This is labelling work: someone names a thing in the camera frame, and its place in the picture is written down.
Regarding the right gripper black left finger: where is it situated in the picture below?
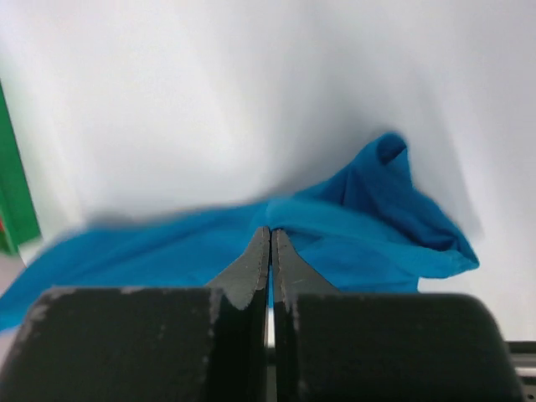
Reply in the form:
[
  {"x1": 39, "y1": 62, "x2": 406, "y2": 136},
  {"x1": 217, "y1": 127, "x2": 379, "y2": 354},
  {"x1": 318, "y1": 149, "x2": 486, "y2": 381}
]
[{"x1": 1, "y1": 227, "x2": 271, "y2": 401}]

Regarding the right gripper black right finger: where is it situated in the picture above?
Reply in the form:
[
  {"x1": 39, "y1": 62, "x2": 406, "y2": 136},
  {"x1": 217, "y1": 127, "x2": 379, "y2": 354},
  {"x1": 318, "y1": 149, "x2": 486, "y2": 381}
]
[{"x1": 271, "y1": 229, "x2": 525, "y2": 401}]

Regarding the blue t shirt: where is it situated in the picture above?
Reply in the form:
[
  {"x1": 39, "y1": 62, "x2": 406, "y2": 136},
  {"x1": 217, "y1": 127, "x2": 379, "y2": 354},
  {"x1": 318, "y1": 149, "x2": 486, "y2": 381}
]
[{"x1": 1, "y1": 132, "x2": 479, "y2": 330}]

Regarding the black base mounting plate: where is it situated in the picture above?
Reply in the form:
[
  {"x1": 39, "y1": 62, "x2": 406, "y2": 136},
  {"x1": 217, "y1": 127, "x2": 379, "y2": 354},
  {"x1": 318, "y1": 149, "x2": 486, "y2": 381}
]
[{"x1": 507, "y1": 341, "x2": 536, "y2": 402}]

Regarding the green plastic tray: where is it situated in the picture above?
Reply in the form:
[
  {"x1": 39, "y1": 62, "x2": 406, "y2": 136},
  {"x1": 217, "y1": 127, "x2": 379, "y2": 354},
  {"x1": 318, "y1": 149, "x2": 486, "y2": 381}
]
[{"x1": 0, "y1": 89, "x2": 40, "y2": 255}]

